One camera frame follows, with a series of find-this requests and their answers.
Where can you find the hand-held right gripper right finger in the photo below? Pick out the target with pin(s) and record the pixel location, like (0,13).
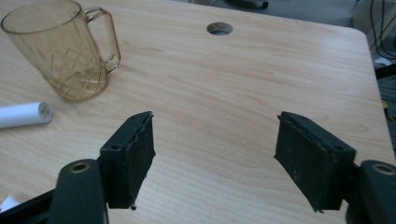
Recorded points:
(308,161)

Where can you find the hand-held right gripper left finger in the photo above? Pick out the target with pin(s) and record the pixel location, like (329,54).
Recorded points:
(127,161)

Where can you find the white paper roll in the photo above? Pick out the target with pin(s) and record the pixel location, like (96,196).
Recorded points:
(21,114)

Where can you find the dark object beyond table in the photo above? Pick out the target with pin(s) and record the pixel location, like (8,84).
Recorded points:
(249,3)

